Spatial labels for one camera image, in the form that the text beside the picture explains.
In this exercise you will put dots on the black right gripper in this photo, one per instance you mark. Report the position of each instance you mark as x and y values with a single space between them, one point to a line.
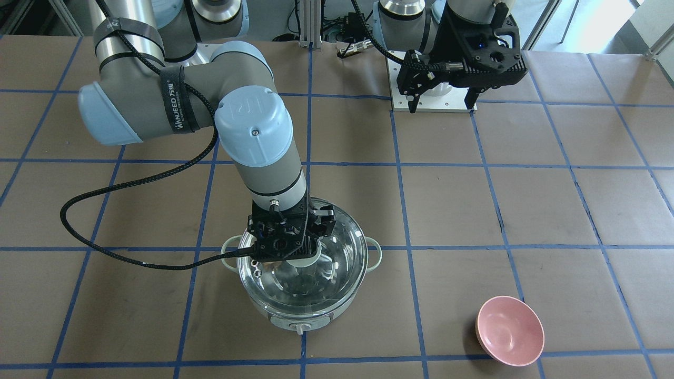
325 223

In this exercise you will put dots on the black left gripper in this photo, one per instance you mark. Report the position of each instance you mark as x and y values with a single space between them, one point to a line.
454 37

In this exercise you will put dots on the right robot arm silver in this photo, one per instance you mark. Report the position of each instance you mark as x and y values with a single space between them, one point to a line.
140 97

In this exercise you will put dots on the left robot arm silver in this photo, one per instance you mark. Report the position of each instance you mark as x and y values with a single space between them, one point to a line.
400 25

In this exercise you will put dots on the mint green pot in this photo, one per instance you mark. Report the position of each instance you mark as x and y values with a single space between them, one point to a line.
303 284

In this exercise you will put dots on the pink bowl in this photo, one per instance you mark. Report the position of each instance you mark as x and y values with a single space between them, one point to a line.
510 331

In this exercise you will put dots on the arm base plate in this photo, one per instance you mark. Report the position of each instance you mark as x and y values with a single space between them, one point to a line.
441 98

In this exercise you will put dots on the aluminium frame post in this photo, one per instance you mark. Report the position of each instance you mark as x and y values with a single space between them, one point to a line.
309 22

